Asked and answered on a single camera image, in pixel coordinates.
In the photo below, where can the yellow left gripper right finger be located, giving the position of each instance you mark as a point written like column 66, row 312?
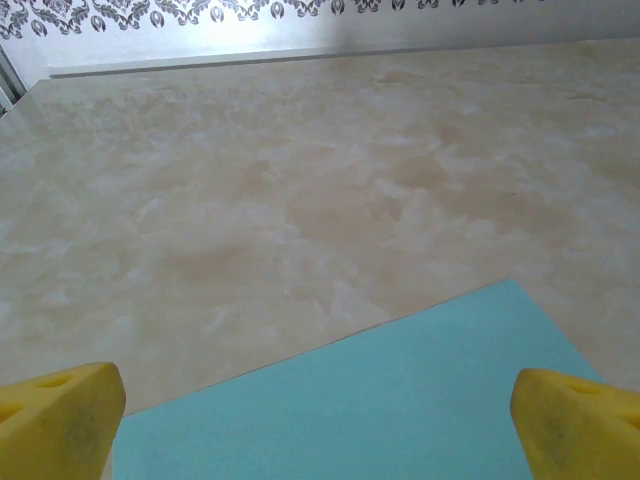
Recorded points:
column 580, row 430

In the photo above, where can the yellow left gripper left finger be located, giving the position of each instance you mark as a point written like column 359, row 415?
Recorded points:
column 55, row 425

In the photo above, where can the light blue cloth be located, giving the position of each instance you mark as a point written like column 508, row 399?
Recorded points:
column 360, row 400

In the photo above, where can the aluminium frame post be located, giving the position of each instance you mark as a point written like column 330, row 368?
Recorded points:
column 10, row 85

